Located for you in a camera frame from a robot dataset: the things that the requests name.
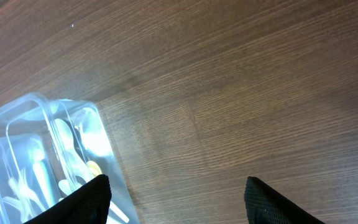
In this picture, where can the yellow plastic spoon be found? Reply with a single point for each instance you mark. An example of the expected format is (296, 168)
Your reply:
(94, 168)

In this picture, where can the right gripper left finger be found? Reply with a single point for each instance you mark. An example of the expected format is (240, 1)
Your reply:
(88, 204)

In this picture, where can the white plastic spoon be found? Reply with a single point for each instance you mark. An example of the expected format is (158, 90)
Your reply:
(78, 166)
(64, 186)
(65, 133)

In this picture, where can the cream plastic fork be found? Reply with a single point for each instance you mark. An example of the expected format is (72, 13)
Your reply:
(25, 194)

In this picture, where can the left clear plastic container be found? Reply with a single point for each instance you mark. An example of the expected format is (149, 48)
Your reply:
(24, 118)

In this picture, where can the clear plastic container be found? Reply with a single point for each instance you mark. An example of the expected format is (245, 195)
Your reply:
(24, 118)
(92, 144)

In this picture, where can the right clear plastic container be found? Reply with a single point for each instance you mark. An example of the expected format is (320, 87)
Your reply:
(92, 144)

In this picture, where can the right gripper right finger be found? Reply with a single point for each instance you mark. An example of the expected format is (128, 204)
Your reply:
(264, 205)

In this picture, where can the thin white plastic fork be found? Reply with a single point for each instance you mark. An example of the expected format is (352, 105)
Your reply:
(17, 205)

